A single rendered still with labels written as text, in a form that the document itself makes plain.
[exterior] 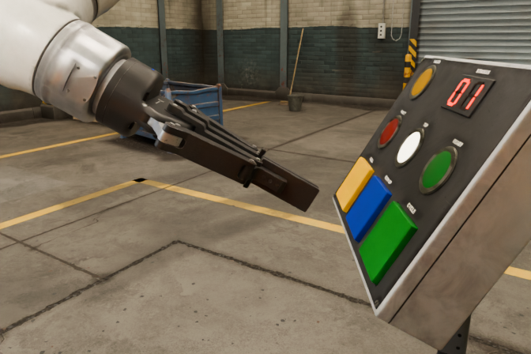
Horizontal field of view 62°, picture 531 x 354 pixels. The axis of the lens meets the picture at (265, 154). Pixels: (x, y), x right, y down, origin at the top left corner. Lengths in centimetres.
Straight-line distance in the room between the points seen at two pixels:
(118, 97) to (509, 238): 39
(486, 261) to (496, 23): 761
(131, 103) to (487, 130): 34
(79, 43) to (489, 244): 43
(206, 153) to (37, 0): 21
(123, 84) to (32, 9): 10
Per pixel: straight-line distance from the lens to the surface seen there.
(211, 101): 530
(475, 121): 50
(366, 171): 66
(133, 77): 45
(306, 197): 47
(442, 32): 815
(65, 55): 45
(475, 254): 47
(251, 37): 977
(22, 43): 46
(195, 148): 42
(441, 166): 49
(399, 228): 49
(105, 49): 45
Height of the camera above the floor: 122
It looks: 15 degrees down
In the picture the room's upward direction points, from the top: straight up
